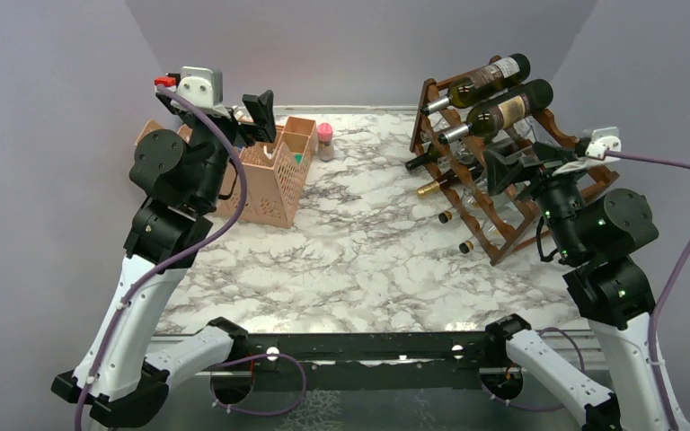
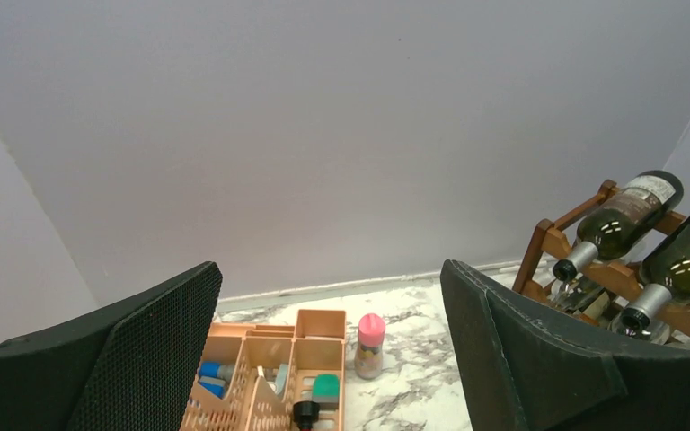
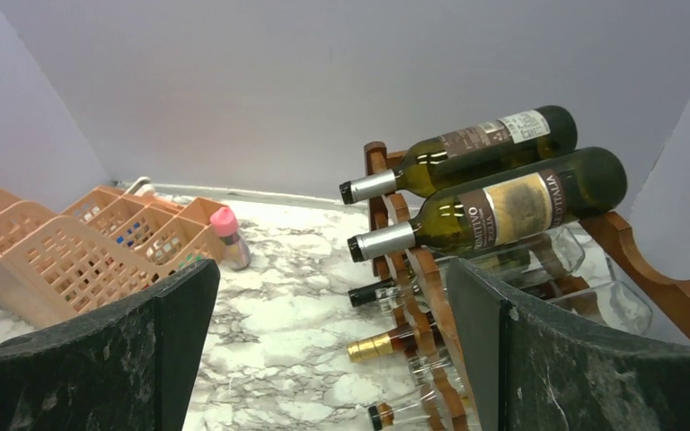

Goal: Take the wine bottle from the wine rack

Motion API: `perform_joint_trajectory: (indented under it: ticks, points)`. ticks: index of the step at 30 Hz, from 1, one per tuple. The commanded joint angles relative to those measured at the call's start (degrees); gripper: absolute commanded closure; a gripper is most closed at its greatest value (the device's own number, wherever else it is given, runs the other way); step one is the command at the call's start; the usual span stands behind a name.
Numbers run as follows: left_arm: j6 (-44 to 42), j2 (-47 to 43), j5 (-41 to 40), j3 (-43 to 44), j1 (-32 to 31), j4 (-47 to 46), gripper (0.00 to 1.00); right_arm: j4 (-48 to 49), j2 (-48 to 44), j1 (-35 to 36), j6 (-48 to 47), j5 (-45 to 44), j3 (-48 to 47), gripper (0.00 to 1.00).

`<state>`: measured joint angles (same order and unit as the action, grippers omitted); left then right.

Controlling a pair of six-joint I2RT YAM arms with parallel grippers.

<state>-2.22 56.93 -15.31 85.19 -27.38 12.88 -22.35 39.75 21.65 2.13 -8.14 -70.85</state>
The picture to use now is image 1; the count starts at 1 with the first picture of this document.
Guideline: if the brown wooden wine rack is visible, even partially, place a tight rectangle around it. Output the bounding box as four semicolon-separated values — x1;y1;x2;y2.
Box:
410;56;621;267

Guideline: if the black capped wine bottle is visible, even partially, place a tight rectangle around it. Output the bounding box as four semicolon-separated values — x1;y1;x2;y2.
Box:
404;139;519;172

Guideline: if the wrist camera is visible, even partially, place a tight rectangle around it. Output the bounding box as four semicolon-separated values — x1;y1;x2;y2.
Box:
154;66;229;118
553;127;622;175

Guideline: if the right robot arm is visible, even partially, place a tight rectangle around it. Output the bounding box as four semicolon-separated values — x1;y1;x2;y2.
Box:
482;142;690;430

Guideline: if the lower cork stoppered clear bottle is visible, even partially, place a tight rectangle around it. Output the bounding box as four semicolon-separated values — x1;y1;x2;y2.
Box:
458;225;502;257

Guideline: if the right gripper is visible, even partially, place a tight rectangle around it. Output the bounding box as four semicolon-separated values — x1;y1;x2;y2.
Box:
482;139;588;259

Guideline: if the upper cork stoppered clear bottle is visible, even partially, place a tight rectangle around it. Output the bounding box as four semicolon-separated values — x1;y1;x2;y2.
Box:
438;198;480;224

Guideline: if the gold capped wine bottle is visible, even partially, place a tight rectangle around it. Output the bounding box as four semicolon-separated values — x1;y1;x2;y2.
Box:
416;164;485;198

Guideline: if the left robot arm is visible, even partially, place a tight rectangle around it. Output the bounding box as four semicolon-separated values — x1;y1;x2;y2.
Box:
51;85;277;430

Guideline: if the peach plastic organizer basket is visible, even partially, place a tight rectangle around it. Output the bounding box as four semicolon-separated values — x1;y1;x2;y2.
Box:
135;116;319;230

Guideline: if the pink lidded spice jar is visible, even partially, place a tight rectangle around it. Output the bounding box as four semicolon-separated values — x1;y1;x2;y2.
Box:
317;122;334;162

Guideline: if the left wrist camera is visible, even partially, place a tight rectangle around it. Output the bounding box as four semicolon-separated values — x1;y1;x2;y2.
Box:
154;66;229;118

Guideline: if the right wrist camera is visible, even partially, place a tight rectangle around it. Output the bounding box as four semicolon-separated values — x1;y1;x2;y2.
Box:
553;127;622;175

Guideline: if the cork stoppered clear bottle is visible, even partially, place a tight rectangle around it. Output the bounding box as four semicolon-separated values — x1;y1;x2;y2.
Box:
438;198;480;224
458;225;502;257

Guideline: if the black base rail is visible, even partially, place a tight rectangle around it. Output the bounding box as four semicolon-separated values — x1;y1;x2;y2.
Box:
208;331;509;396

